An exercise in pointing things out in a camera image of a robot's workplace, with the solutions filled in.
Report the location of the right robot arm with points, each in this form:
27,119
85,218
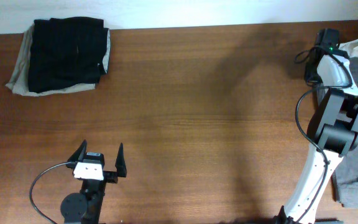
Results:
331,133

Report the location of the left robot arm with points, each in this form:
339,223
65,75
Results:
85,206

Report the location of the beige folded garment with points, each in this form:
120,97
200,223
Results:
18,82

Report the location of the white shirt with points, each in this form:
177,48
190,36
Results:
350,47

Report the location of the black folded garment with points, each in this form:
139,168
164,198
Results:
67,52

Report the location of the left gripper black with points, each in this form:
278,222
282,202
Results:
110,177

